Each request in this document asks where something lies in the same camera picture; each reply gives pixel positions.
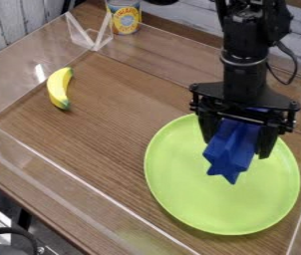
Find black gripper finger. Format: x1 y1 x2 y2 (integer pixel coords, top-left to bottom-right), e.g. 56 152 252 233
256 127 278 159
198 113 220 142

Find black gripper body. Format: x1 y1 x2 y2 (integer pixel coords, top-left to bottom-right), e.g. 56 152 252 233
188 82 301 134

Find clear acrylic tray wall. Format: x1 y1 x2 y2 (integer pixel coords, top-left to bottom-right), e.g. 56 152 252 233
0 113 203 255

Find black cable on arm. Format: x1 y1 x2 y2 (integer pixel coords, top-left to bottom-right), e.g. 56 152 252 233
264 41 299 86

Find blue star-shaped block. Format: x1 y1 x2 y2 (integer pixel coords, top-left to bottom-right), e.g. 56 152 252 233
202 119 260 184

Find clear acrylic corner bracket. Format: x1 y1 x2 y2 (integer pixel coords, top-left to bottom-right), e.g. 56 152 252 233
65 12 113 52

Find yellow blue labelled can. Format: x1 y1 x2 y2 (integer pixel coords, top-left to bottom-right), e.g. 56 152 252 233
105 0 141 35

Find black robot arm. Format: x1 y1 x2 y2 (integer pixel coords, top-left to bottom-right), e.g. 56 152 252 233
188 0 301 158

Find yellow toy banana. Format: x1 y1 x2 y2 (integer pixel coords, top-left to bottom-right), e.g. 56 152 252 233
46 67 73 111

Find black cable bottom left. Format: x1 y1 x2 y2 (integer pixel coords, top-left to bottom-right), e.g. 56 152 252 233
0 226 38 255

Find green round plate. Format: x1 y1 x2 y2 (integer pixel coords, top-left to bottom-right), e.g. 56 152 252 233
144 115 301 235

